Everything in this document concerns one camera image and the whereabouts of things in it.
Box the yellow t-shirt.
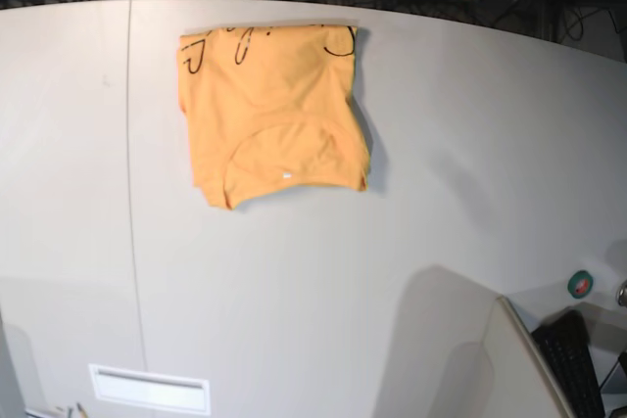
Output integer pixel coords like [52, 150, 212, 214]
[176, 24, 370, 210]

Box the green tape roll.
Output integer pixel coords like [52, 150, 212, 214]
[567, 270, 594, 300]

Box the white label on table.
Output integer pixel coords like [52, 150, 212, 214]
[88, 364, 212, 416]

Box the black keyboard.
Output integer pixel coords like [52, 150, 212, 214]
[532, 310, 605, 418]

